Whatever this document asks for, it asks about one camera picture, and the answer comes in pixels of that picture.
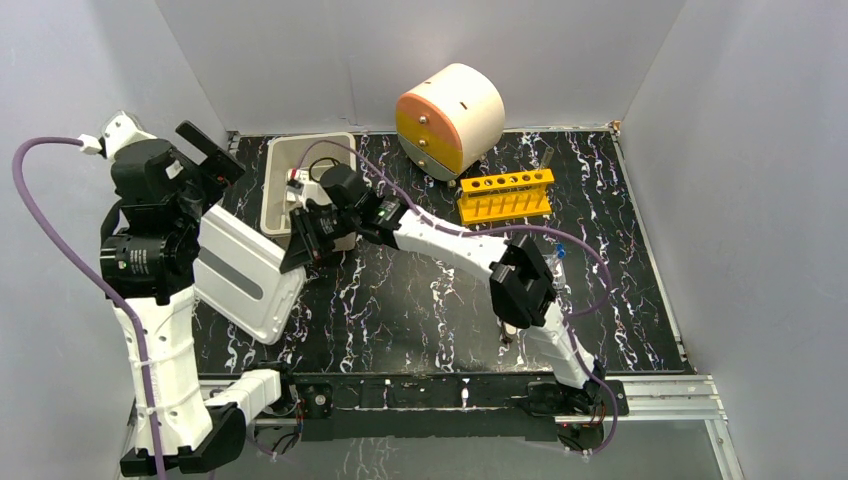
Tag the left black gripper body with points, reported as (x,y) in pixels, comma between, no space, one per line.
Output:
(201,163)

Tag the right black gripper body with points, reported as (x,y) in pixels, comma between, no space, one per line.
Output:
(329,226)

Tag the black ring clamp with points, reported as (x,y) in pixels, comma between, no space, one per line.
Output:
(323,160)

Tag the white bin lid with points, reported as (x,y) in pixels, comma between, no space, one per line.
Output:
(238,274)

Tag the glass test tube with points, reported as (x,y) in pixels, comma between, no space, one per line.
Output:
(546,158)

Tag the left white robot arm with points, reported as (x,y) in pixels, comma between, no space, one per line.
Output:
(150,241)

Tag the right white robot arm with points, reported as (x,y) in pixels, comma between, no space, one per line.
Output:
(520,282)

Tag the cream plastic bin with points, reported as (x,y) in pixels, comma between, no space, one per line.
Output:
(297,152)

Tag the cylindrical drawer cabinet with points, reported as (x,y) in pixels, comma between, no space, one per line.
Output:
(449,121)

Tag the yellow test tube rack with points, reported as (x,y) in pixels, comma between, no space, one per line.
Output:
(507,196)

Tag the clear acrylic tube rack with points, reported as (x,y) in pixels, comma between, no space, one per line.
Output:
(557,270)

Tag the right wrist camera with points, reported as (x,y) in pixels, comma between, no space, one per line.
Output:
(295,188)

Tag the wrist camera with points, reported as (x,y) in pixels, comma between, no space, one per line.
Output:
(121,130)
(295,188)

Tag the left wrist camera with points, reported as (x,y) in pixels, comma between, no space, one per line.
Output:
(121,130)

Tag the black base frame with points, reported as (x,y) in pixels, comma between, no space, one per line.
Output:
(532,406)

